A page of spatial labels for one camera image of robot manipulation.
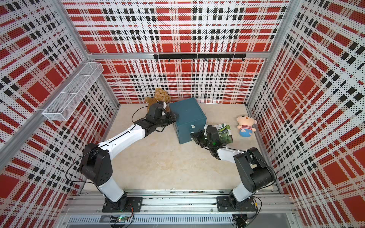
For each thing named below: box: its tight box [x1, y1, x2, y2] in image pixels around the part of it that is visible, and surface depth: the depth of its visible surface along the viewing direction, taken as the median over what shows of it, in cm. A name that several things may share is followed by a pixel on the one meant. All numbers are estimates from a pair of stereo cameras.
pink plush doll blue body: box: [236, 114, 258, 138], surface depth 103 cm
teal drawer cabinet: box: [168, 97, 207, 145], surface depth 88 cm
